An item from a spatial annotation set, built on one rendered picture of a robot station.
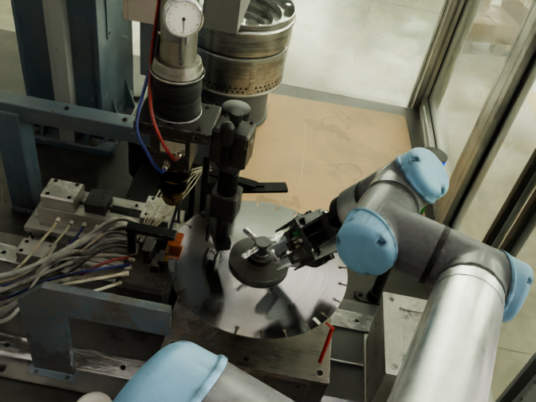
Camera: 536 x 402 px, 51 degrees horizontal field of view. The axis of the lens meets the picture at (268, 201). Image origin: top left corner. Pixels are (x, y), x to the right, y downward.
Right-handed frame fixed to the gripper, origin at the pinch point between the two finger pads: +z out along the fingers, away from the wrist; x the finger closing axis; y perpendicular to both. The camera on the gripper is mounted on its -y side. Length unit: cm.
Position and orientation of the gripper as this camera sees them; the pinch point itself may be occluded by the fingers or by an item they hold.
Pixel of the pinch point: (281, 256)
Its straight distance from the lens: 99.3
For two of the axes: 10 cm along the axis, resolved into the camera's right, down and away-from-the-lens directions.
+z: -5.8, 4.1, 7.0
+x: 4.4, 8.9, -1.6
